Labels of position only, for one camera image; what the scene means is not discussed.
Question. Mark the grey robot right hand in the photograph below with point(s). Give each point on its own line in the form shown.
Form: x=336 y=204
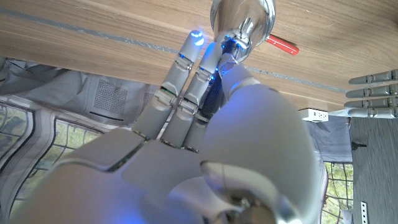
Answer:
x=255 y=137

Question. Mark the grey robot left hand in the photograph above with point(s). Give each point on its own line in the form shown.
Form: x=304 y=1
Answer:
x=373 y=91

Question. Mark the white perforated bracket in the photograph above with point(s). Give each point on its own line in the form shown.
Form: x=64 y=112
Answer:
x=363 y=213

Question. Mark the white power box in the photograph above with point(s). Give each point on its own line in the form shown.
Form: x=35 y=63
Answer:
x=314 y=115

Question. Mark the printed window backdrop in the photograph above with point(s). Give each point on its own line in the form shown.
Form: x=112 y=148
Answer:
x=62 y=93

